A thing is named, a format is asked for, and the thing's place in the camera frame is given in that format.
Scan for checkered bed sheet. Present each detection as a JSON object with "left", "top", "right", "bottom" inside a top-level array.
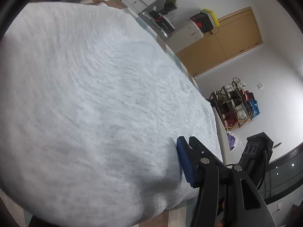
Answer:
[{"left": 86, "top": 7, "right": 204, "bottom": 226}]

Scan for yellow black shoe boxes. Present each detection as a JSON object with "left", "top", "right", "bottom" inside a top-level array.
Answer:
[{"left": 190, "top": 9, "right": 220, "bottom": 34}]

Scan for silver aluminium suitcase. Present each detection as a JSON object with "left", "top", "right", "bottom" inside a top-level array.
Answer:
[{"left": 139, "top": 11, "right": 171, "bottom": 40}]

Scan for grey bed footboard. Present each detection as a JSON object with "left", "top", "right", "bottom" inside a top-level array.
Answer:
[{"left": 212, "top": 107, "right": 232, "bottom": 165}]

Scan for wooden shoe rack with shoes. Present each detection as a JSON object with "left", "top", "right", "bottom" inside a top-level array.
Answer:
[{"left": 208, "top": 77, "right": 260, "bottom": 131}]

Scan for light grey sweatshirt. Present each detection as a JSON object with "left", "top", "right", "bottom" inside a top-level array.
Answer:
[{"left": 1, "top": 2, "right": 221, "bottom": 226}]

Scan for dark flower bouquet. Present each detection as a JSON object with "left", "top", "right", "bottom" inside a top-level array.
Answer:
[{"left": 158, "top": 0, "right": 178, "bottom": 15}]

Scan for wooden door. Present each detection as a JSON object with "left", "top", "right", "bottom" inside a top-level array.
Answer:
[{"left": 176, "top": 7, "right": 263, "bottom": 77}]

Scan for black box on suitcase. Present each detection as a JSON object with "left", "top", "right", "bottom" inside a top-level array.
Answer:
[{"left": 149, "top": 10, "right": 175, "bottom": 35}]

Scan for white small cabinet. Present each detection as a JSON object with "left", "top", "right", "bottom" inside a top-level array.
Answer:
[{"left": 165, "top": 19, "right": 204, "bottom": 54}]

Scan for purple plastic bag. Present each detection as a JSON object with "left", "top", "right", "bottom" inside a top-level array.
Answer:
[{"left": 227, "top": 131, "right": 238, "bottom": 151}]

